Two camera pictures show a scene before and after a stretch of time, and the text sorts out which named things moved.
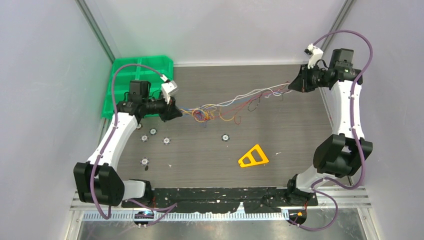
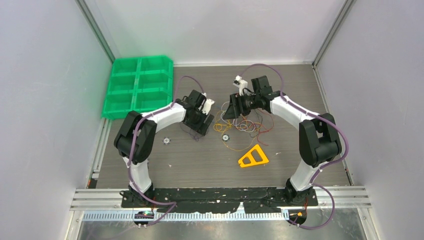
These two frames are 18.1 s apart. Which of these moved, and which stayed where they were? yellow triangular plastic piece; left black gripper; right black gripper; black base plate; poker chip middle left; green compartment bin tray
Moved: right black gripper; left black gripper
Stayed: yellow triangular plastic piece; poker chip middle left; black base plate; green compartment bin tray
